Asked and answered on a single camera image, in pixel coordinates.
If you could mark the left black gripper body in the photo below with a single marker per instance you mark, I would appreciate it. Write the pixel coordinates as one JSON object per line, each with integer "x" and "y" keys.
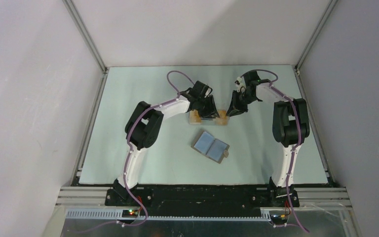
{"x": 204, "y": 102}

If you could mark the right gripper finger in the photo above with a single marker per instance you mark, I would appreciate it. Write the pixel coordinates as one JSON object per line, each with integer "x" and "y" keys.
{"x": 234, "y": 100}
{"x": 238, "y": 109}

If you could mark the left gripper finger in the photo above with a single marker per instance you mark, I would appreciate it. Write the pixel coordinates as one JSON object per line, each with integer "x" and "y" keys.
{"x": 212, "y": 105}
{"x": 205, "y": 113}

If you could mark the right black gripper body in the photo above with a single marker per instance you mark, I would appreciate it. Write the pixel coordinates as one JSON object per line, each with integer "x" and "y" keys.
{"x": 244, "y": 98}

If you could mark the clear plastic card box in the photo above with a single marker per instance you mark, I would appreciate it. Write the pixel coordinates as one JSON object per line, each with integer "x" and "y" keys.
{"x": 209, "y": 122}

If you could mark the grey card holder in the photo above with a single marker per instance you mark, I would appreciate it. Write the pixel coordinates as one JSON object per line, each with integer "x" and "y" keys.
{"x": 210, "y": 147}

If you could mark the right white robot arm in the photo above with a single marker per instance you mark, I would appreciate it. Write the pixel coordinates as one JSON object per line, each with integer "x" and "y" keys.
{"x": 290, "y": 125}

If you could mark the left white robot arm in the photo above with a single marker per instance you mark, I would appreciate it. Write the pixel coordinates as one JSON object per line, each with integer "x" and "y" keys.
{"x": 143, "y": 126}

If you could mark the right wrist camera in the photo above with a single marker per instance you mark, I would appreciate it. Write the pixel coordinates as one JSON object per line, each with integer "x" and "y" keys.
{"x": 240, "y": 85}

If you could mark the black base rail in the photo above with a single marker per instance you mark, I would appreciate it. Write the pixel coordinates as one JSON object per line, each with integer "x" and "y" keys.
{"x": 204, "y": 200}

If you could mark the grey cable duct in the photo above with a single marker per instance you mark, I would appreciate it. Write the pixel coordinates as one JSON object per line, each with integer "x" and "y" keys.
{"x": 121, "y": 214}

